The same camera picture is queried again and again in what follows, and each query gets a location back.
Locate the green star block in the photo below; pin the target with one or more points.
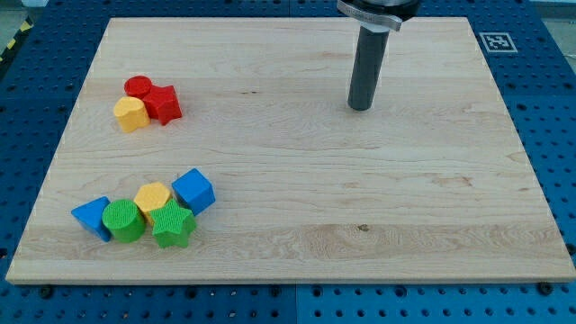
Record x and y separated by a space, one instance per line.
173 225

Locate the red star block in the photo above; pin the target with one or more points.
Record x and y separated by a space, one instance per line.
162 104

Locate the blue cube block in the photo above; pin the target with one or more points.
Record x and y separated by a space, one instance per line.
194 191

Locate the yellow hexagon block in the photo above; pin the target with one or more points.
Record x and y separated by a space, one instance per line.
151 197

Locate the light wooden board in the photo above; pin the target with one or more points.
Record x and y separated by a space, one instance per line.
431 185

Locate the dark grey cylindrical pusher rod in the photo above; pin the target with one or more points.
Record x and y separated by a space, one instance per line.
370 49

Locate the yellow heart block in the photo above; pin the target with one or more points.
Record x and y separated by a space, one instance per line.
131 114

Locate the red cylinder block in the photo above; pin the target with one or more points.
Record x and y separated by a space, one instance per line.
137 86

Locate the green cylinder block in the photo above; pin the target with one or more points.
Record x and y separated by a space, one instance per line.
123 219

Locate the blue triangle block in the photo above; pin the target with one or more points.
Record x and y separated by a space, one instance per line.
90 217

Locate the white fiducial marker tag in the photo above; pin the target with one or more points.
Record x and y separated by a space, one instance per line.
498 42

